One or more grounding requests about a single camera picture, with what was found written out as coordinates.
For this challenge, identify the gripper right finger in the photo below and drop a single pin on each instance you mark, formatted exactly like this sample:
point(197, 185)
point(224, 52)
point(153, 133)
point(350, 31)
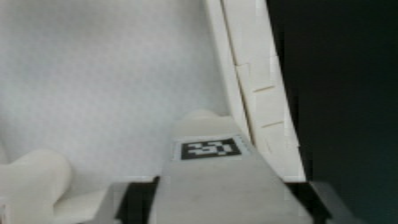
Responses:
point(321, 202)

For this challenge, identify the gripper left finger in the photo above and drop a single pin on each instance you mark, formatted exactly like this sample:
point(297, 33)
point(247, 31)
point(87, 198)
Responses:
point(126, 204)

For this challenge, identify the white leg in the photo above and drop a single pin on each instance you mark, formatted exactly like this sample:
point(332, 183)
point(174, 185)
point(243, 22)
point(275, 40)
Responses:
point(34, 183)
point(218, 187)

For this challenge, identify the white desk top tray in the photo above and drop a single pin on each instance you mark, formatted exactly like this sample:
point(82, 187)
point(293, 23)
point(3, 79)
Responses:
point(110, 68)

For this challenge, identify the white front obstacle wall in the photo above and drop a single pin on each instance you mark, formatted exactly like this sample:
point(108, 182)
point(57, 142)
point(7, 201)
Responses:
point(259, 77)

